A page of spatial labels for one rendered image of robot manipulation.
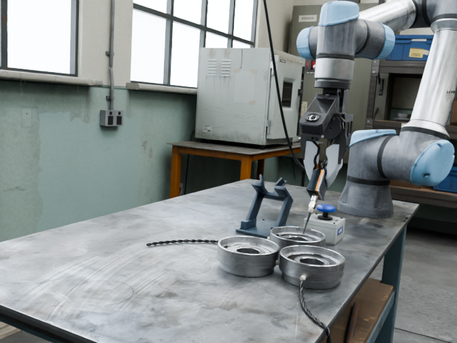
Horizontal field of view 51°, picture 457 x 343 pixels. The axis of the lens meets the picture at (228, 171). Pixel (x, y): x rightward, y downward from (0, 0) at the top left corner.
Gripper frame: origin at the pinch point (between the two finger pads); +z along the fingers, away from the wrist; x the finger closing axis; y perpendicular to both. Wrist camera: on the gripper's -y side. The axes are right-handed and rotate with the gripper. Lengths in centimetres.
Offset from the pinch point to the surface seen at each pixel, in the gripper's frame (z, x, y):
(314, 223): 9.3, 0.3, 0.4
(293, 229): 9.7, 2.3, -6.1
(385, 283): 38, -5, 56
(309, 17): -100, 149, 353
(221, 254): 10.3, 6.1, -27.5
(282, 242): 9.9, 0.5, -15.4
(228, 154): 18, 116, 161
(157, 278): 13.3, 11.9, -36.7
